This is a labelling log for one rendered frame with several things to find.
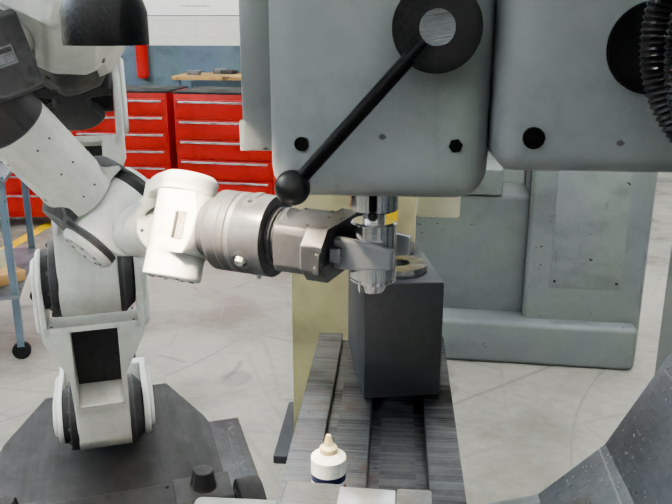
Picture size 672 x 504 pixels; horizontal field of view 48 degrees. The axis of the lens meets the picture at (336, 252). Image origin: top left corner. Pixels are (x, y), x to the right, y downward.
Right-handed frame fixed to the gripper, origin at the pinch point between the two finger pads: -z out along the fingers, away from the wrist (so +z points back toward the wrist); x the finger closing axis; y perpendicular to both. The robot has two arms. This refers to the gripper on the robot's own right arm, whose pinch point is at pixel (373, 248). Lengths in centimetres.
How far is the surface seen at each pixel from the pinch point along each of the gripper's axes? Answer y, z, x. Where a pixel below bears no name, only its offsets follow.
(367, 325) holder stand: 21.4, 11.4, 29.5
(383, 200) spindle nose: -5.5, -1.5, -1.8
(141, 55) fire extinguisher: 21, 582, 739
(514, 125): -14.2, -14.5, -7.7
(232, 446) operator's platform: 84, 68, 82
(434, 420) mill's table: 33.4, -0.2, 27.2
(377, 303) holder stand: 17.9, 10.2, 30.2
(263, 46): -19.8, 9.4, -5.2
